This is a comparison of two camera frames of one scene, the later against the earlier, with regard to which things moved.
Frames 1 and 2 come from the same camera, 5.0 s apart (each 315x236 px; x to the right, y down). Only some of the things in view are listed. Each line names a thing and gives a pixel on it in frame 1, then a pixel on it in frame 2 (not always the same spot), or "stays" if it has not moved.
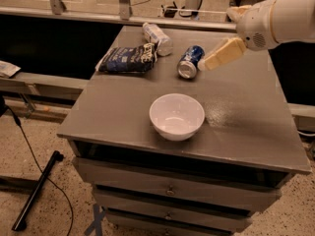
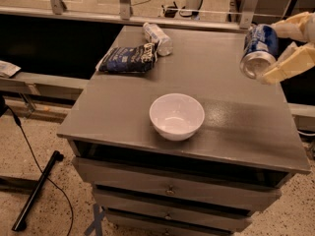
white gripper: (256, 25) to (311, 29)
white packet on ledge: (8, 69) stays
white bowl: (176, 117) stays
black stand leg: (21, 221) stays
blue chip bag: (136, 59) stays
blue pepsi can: (188, 63) to (260, 49)
